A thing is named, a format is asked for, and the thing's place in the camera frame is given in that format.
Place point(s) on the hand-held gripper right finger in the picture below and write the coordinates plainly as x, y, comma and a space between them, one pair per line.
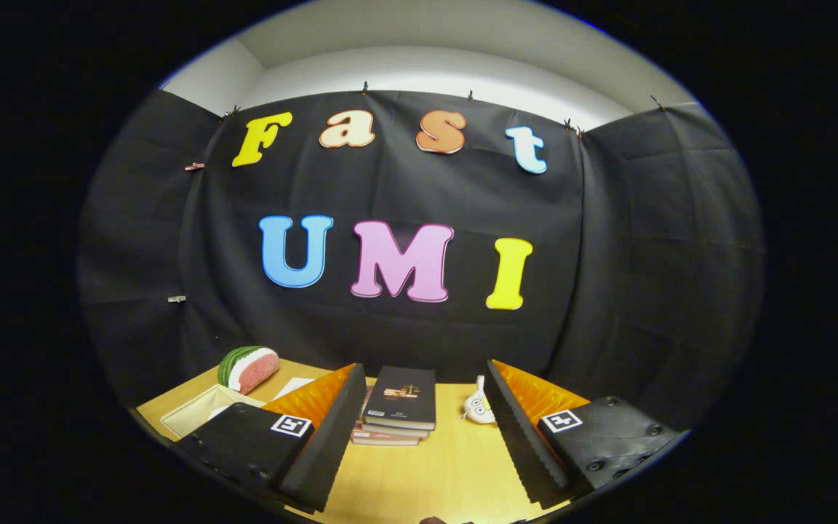
517, 437

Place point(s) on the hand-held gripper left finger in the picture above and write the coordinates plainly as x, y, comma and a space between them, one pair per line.
324, 444

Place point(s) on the beige fabric storage box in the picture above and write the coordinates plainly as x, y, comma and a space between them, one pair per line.
193, 415

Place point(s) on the white plush toy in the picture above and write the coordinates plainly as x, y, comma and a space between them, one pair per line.
479, 407

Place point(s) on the reddish brown book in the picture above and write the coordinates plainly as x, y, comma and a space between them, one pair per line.
382, 439

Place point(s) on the white portrait cover book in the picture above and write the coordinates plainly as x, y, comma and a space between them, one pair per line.
292, 388

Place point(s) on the dark brown book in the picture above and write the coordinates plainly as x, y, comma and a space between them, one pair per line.
393, 431

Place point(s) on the black hardcover book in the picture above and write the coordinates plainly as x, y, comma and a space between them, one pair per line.
401, 407

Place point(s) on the watermelon slice toy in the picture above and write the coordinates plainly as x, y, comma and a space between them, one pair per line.
255, 371

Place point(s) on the black backdrop cloth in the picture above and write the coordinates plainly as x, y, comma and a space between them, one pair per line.
419, 189

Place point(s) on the wooden clothes peg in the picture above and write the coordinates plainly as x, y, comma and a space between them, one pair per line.
193, 167

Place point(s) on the row of black clips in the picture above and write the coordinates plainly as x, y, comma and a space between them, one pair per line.
471, 95

